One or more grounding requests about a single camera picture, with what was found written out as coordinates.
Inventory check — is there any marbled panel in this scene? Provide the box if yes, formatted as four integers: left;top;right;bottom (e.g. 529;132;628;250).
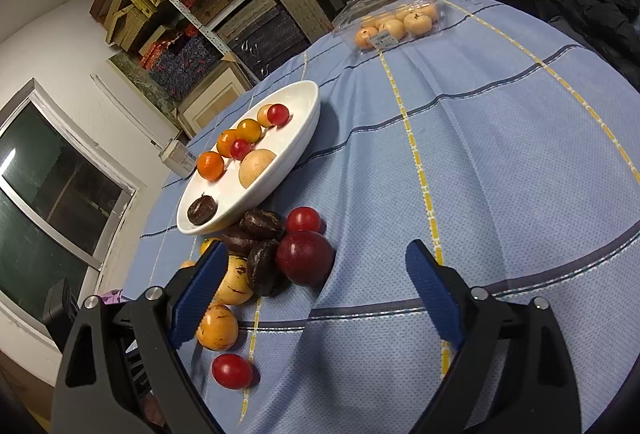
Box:
109;52;178;112

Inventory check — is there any orange-yellow tomato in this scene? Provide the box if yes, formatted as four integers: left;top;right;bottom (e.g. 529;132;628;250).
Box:
235;119;263;143

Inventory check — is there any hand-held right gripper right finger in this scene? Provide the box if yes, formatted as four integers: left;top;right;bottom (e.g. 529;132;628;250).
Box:
404;238;581;434

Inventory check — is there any white wall trunking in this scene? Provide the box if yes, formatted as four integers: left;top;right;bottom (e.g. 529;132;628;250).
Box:
90;73;163;147

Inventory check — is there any dark brown passion fruit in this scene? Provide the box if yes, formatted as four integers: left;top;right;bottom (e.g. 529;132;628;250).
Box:
246;239;282;297
218;225;261;258
239;209;286;240
187;194;219;226

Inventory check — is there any small orange tangerine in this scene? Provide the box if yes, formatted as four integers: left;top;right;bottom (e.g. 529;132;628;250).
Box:
216;129;240;158

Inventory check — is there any white oval plate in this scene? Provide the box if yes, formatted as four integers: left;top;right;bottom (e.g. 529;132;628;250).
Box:
176;80;321;235

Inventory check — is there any group of pale orange fruits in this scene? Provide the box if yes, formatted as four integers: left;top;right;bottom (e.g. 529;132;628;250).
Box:
355;3;440;50

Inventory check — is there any striped beige fruit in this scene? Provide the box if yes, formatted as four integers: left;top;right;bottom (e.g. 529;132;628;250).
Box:
195;305;239;351

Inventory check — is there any blue checked tablecloth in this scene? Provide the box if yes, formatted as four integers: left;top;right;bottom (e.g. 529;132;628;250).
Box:
120;0;640;434

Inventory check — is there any beige picture frame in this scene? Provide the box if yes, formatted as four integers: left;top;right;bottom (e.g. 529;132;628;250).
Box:
176;57;256;137

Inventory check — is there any black jacket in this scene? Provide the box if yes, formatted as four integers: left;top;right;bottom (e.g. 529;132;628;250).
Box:
547;0;640;90

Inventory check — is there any dark red plum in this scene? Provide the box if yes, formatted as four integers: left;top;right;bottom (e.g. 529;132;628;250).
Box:
275;230;335;287

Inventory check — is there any large beige round fruit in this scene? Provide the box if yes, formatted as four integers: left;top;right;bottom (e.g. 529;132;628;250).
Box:
238;149;277;189

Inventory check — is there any sliding window with dark glass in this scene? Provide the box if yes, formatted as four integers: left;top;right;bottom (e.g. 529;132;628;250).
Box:
0;78;146;355

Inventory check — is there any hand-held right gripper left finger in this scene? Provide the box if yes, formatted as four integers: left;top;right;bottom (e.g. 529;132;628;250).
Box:
51;240;230;434

